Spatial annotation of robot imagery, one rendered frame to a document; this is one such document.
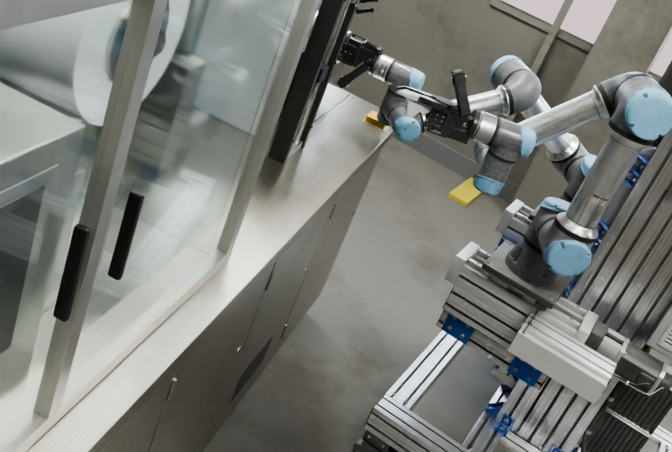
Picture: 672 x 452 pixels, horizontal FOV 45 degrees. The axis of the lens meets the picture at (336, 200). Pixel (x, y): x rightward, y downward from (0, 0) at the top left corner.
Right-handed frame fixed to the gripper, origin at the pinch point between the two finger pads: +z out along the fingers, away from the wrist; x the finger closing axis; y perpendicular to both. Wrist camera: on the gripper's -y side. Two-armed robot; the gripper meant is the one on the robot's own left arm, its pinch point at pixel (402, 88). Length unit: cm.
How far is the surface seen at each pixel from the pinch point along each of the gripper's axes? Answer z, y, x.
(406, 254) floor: -53, 102, 164
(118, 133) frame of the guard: 43, -2, -106
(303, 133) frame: 18.3, 25.8, 25.2
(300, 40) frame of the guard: 27, -10, -51
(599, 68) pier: -122, -7, 230
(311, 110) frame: 18.4, 18.5, 24.3
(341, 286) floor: -22, 108, 118
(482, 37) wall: -69, 4, 284
